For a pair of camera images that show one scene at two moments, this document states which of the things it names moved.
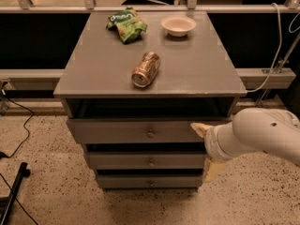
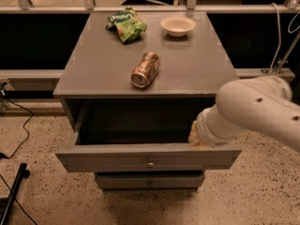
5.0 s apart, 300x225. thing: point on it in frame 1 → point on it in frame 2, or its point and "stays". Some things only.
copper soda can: (146, 69) stays
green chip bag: (127, 23) stays
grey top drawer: (136, 130) → (208, 151)
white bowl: (177, 25) stays
